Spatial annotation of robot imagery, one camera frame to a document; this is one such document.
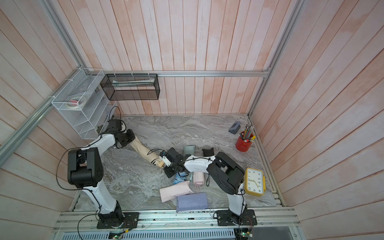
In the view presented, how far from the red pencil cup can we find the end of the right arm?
0.42 metres

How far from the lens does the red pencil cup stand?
0.92 meters

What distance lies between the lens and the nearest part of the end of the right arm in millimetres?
689
